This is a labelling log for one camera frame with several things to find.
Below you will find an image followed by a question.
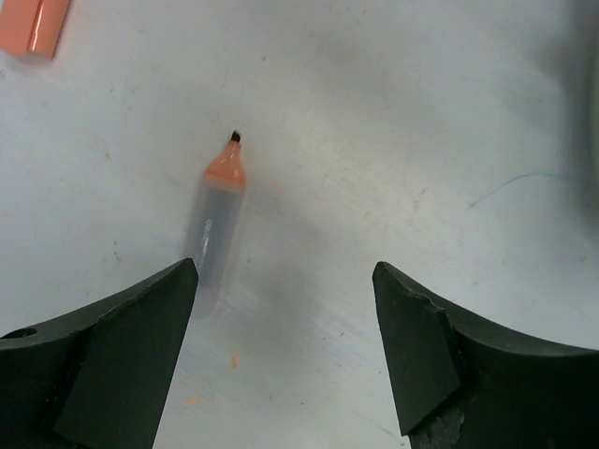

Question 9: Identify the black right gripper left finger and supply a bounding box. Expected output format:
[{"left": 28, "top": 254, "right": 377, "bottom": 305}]
[{"left": 1, "top": 258, "right": 197, "bottom": 448}]

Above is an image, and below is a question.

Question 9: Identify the orange highlighter body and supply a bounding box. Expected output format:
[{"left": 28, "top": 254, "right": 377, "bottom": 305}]
[{"left": 183, "top": 130, "right": 247, "bottom": 319}]

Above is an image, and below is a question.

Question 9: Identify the orange highlighter cap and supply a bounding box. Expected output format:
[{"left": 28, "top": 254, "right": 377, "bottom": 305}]
[{"left": 1, "top": 0, "right": 70, "bottom": 59}]

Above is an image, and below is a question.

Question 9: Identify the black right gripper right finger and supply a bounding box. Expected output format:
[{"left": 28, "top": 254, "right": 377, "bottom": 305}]
[{"left": 373, "top": 262, "right": 598, "bottom": 448}]

